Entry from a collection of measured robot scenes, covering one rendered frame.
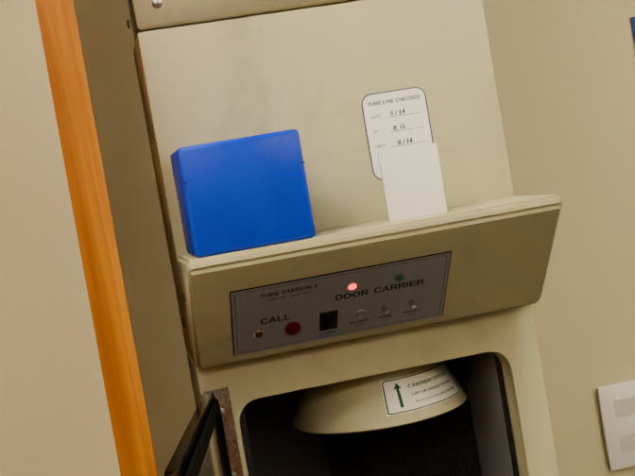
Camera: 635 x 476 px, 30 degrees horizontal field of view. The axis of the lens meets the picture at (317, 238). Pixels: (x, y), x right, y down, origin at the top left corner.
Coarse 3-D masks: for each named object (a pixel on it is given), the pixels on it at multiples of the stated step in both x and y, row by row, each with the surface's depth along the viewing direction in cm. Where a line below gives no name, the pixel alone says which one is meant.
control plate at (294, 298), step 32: (448, 256) 101; (256, 288) 97; (288, 288) 98; (320, 288) 99; (384, 288) 101; (416, 288) 103; (256, 320) 100; (288, 320) 101; (352, 320) 104; (384, 320) 105; (416, 320) 106
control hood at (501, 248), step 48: (336, 240) 96; (384, 240) 97; (432, 240) 99; (480, 240) 100; (528, 240) 102; (192, 288) 96; (240, 288) 97; (480, 288) 105; (528, 288) 107; (192, 336) 103; (336, 336) 105
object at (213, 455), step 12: (204, 396) 101; (204, 408) 96; (192, 420) 91; (192, 432) 87; (216, 432) 101; (180, 444) 83; (216, 444) 99; (180, 456) 79; (216, 456) 98; (168, 468) 76; (204, 468) 89; (216, 468) 97
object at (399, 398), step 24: (336, 384) 113; (360, 384) 112; (384, 384) 112; (408, 384) 112; (432, 384) 113; (456, 384) 117; (312, 408) 115; (336, 408) 112; (360, 408) 111; (384, 408) 111; (408, 408) 111; (432, 408) 112; (312, 432) 114; (336, 432) 112; (360, 432) 111
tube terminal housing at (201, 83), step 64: (384, 0) 108; (448, 0) 109; (192, 64) 105; (256, 64) 106; (320, 64) 107; (384, 64) 108; (448, 64) 109; (192, 128) 105; (256, 128) 106; (320, 128) 107; (448, 128) 110; (320, 192) 108; (384, 192) 109; (448, 192) 110; (512, 192) 111; (448, 320) 110; (512, 320) 111; (192, 384) 116; (256, 384) 107; (320, 384) 108; (512, 384) 114
